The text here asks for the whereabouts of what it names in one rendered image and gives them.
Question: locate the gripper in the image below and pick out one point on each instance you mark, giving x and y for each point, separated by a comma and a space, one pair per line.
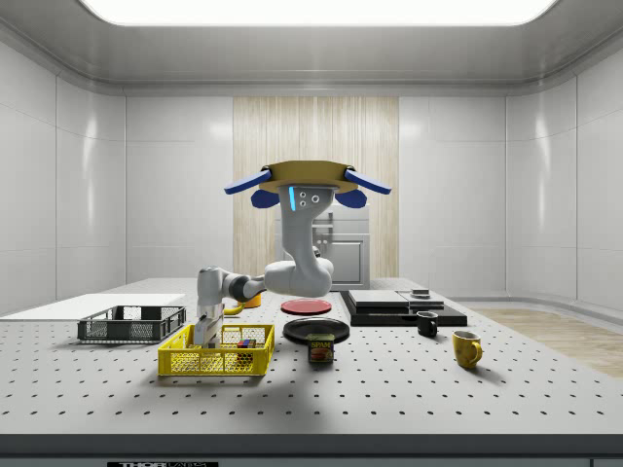
211, 311

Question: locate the puzzle cube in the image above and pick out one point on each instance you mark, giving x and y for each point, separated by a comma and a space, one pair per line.
246, 344

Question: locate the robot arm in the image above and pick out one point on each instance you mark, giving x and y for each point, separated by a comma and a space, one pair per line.
302, 243

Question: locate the dark grey basket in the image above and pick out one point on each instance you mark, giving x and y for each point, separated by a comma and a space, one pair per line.
131, 331

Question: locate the red plate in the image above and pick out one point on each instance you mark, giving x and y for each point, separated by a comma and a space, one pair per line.
305, 306

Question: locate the black mug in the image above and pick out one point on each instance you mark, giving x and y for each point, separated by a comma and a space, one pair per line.
426, 325

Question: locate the flat-sided can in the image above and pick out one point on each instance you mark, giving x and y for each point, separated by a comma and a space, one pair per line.
321, 348

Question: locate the yellow bowl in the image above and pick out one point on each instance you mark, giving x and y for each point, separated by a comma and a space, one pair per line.
253, 301

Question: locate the yellow basket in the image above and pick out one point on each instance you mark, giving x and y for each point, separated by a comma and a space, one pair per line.
214, 362

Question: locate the drone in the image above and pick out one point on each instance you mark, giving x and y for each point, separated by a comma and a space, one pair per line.
302, 172

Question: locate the black plate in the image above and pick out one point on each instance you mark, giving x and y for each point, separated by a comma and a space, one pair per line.
297, 330

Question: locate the banana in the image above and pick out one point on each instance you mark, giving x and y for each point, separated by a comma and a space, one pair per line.
233, 310

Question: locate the white board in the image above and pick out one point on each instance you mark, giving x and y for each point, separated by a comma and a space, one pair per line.
73, 306

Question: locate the white cabinet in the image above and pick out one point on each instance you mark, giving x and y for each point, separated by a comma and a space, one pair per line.
348, 258

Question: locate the yellow mug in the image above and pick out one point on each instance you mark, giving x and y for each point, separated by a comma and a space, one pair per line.
465, 348

